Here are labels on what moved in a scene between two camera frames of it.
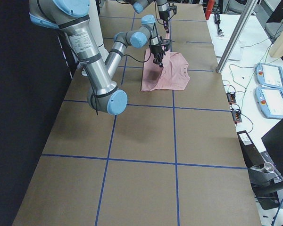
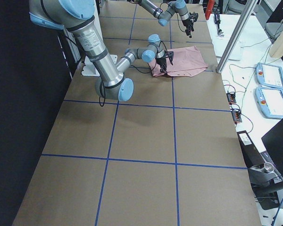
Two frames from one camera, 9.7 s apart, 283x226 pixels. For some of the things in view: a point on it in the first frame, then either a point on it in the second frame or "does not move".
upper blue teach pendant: [270, 75] does not move
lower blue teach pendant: [272, 103] does not move
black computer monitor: [278, 142] does not move
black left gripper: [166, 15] -> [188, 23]
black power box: [251, 156] does not move
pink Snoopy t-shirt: [174, 74] -> [187, 61]
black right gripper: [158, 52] -> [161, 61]
